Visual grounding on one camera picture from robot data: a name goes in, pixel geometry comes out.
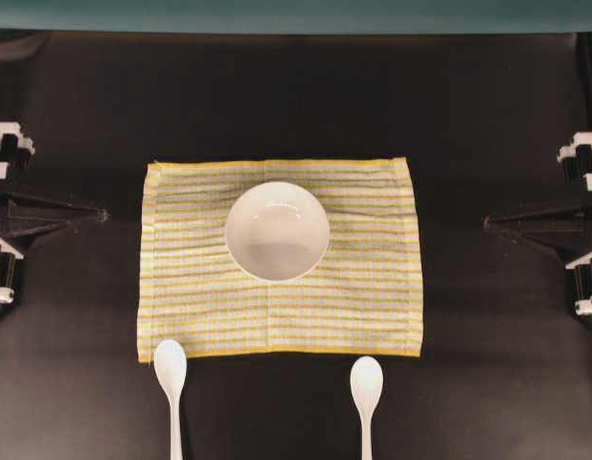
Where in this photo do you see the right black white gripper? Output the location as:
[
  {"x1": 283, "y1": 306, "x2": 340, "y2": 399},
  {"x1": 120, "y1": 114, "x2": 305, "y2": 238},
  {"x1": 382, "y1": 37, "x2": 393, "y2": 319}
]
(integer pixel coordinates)
[{"x1": 484, "y1": 131, "x2": 592, "y2": 315}]

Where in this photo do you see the white chinese spoon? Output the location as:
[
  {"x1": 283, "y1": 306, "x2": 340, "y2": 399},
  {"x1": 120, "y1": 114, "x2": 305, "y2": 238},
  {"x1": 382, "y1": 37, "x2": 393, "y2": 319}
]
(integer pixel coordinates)
[
  {"x1": 350, "y1": 356, "x2": 383, "y2": 460},
  {"x1": 153, "y1": 339, "x2": 187, "y2": 460}
]

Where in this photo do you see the yellow striped cloth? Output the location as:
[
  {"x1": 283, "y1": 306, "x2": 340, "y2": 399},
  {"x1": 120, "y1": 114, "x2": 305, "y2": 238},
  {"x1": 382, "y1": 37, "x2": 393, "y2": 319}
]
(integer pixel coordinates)
[{"x1": 137, "y1": 158, "x2": 423, "y2": 363}]

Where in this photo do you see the white ceramic bowl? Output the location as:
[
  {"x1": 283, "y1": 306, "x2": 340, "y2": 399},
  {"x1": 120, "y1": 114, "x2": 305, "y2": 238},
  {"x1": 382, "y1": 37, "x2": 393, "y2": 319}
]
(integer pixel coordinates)
[{"x1": 224, "y1": 181, "x2": 330, "y2": 283}]

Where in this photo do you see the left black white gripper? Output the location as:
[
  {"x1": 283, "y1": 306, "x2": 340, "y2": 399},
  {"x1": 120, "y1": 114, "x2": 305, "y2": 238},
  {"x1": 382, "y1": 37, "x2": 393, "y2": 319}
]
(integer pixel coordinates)
[{"x1": 0, "y1": 122, "x2": 108, "y2": 303}]

